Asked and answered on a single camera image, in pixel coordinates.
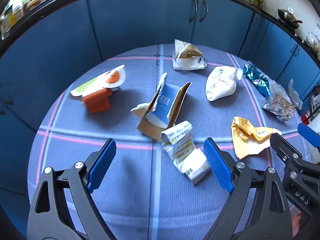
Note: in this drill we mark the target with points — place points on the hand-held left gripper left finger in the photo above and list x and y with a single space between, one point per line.
103 162

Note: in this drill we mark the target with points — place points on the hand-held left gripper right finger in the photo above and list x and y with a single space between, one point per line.
217 165

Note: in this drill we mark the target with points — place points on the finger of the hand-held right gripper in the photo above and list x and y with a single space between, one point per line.
280 142
308 135

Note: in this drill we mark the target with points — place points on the clear printed plastic wrapper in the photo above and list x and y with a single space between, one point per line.
278 102

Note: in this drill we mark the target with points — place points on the crushed white printed carton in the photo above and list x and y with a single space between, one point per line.
182 145

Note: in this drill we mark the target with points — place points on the teal foil wrapper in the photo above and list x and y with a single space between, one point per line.
255 77

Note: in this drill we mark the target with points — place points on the torn blue cardboard box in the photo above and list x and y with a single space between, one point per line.
165 102

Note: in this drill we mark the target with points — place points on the white storage appliance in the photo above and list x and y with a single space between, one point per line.
315 156

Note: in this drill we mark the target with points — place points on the black metal shelf rack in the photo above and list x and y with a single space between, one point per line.
315 102

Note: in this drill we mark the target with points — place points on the blue checked tablecloth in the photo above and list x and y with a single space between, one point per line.
75 140

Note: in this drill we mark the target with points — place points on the thin clear plastic wrapper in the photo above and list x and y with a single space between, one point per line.
295 95

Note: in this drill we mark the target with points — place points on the small orange box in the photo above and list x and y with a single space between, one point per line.
96 102

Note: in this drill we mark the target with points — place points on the crumpled white paper bag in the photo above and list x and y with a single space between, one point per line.
220 87

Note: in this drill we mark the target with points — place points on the white ceramic pot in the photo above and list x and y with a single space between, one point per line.
312 40

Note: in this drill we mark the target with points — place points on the white wrapper with yellow print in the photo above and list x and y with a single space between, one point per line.
186 63

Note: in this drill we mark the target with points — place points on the wok with glass lid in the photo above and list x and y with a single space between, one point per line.
288 16

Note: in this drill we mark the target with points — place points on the blue kitchen cabinets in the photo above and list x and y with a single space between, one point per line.
125 30

